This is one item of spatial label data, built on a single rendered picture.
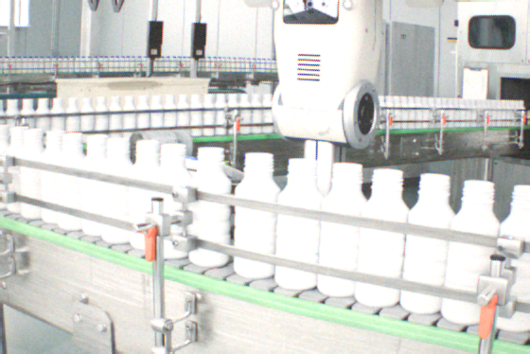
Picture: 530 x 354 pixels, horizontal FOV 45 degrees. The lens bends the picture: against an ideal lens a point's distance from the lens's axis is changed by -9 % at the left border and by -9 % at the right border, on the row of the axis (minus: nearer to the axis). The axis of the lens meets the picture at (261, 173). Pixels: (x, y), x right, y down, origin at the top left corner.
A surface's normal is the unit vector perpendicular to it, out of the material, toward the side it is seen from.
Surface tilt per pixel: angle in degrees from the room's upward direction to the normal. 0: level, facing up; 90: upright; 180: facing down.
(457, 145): 90
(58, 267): 90
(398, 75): 90
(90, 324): 90
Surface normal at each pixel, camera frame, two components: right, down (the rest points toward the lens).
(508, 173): -0.79, 0.07
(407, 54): 0.61, 0.14
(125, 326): -0.56, 0.11
